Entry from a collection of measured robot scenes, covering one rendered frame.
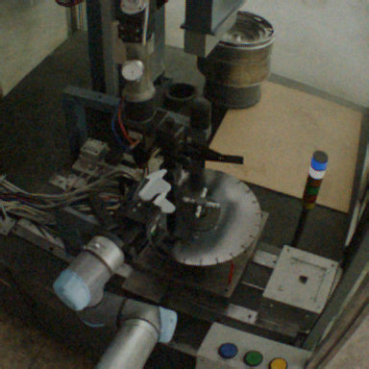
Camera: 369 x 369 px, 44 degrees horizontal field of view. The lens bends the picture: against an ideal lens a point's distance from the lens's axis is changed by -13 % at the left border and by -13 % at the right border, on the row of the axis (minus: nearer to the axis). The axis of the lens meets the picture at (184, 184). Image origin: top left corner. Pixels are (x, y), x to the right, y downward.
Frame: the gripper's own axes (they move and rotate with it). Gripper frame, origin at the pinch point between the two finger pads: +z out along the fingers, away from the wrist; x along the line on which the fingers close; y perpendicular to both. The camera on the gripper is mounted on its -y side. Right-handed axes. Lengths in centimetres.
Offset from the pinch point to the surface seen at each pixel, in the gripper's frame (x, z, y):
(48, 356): -112, -33, -66
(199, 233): -26.7, 9.4, 0.3
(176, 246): -26.2, 2.8, -2.4
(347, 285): -11.7, 0.3, 46.2
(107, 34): 3, 51, -61
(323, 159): -9.7, 32.9, 25.4
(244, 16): -7, 101, -33
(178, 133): 4.2, 10.9, -2.3
